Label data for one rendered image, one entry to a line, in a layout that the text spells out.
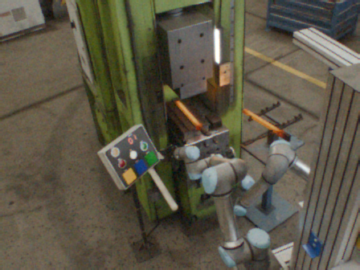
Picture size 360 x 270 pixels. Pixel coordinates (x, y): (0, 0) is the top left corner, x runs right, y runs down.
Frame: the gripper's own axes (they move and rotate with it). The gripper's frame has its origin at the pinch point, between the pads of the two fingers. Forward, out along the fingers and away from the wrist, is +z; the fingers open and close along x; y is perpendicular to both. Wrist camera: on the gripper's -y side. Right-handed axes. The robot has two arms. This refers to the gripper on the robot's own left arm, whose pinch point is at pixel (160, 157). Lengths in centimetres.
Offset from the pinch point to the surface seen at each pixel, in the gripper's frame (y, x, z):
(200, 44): 50, -50, -26
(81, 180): -27, -10, 166
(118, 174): 5.2, 25.8, 10.4
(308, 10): -9, -408, 97
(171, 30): 66, -33, -26
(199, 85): 26, -49, -11
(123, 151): 15.2, 14.8, 10.4
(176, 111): 9, -53, 30
